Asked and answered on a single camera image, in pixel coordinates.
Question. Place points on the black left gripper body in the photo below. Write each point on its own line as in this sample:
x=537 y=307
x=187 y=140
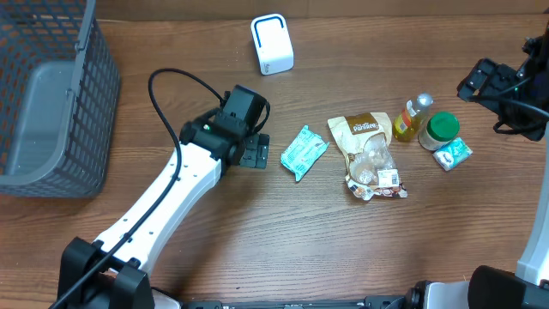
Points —
x=253 y=151

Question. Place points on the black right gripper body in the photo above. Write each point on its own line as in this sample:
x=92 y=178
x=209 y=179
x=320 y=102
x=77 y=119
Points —
x=491 y=83

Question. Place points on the teal wet wipes pack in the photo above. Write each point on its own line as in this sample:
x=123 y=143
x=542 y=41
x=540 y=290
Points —
x=303 y=152

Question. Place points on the green lid white jar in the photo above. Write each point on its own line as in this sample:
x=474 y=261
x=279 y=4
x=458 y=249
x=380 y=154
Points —
x=442 y=128

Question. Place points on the small teal tissue pack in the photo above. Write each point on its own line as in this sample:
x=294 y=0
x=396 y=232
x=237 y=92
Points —
x=452 y=154

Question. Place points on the yellow oil bottle silver cap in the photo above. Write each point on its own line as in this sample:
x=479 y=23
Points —
x=407 y=124

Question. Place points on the brown Pantree snack bag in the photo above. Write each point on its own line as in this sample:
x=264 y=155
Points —
x=364 y=141

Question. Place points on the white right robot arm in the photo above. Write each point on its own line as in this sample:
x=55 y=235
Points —
x=519 y=99

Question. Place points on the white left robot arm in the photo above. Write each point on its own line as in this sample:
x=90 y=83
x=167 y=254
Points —
x=114 y=270

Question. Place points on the white barcode scanner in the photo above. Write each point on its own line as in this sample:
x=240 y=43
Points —
x=273 y=44

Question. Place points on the dark grey plastic basket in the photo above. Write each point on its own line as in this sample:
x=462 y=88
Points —
x=59 y=96

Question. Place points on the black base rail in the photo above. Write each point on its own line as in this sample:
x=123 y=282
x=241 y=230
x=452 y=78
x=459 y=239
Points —
x=369 y=302

